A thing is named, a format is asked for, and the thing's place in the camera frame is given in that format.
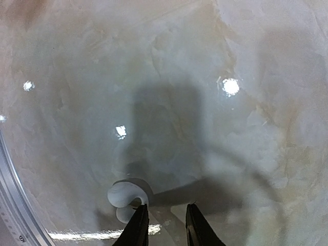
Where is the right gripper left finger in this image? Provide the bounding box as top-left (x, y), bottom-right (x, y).
top-left (113, 204), bottom-right (149, 246)

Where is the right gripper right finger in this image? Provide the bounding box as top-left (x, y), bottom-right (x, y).
top-left (186, 203), bottom-right (226, 246)

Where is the white ring earbud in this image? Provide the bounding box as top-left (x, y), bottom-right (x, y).
top-left (107, 181), bottom-right (149, 224)

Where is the aluminium front rail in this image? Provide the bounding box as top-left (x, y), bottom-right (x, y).
top-left (1, 135), bottom-right (55, 245)

